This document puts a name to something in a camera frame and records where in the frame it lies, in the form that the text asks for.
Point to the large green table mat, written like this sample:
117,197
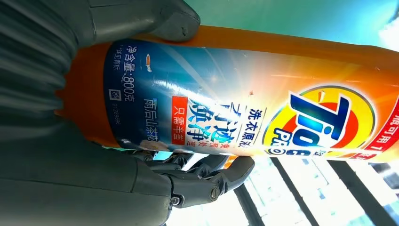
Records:
280,17

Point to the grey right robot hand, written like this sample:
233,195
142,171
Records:
78,187

